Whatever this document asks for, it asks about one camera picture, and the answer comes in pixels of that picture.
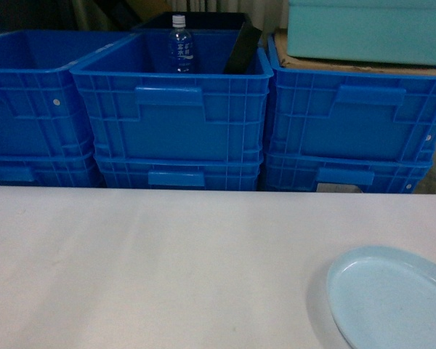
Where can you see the light blue oval tray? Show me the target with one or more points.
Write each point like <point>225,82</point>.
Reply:
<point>381,297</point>

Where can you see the blue crate bottom middle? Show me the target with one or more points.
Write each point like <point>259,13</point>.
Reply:
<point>122,172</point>

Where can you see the blue crate bottom right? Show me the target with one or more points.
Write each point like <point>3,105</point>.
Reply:
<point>305,173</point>

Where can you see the blue crate top middle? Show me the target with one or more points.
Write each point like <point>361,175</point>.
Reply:
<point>139,108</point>

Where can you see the blue crate top right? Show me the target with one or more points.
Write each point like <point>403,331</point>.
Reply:
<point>328,111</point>

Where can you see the black flat board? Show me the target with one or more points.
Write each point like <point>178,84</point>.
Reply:
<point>243,50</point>

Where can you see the clear water bottle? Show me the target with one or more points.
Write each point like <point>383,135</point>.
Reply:
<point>181,46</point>

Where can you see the brown cardboard sheet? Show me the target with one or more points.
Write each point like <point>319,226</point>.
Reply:
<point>312,60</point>

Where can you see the dark blue rear crate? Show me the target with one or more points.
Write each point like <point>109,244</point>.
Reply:
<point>198,21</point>

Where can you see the blue crate top left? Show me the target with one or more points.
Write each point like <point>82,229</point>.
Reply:
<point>41,112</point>

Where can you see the blue crate bottom left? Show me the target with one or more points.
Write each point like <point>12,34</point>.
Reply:
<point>51,171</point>

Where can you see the teal foam box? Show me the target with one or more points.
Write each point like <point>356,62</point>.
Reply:
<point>399,32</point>

